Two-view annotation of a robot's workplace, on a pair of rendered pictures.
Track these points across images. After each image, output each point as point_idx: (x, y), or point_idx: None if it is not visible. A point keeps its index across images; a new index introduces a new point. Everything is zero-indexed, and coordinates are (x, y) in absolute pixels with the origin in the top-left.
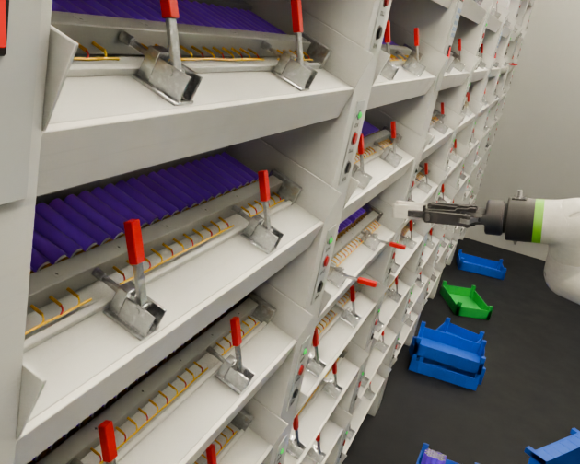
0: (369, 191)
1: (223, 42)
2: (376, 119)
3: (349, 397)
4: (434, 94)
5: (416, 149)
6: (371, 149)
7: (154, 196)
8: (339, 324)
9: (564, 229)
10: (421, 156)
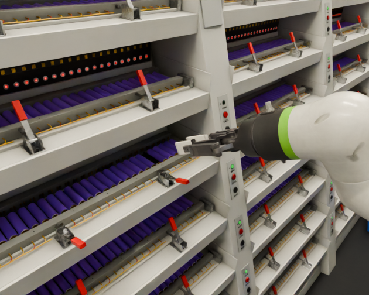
0: (53, 154)
1: None
2: (174, 69)
3: (236, 292)
4: (209, 30)
5: (207, 85)
6: (139, 100)
7: None
8: (164, 251)
9: (313, 141)
10: (231, 87)
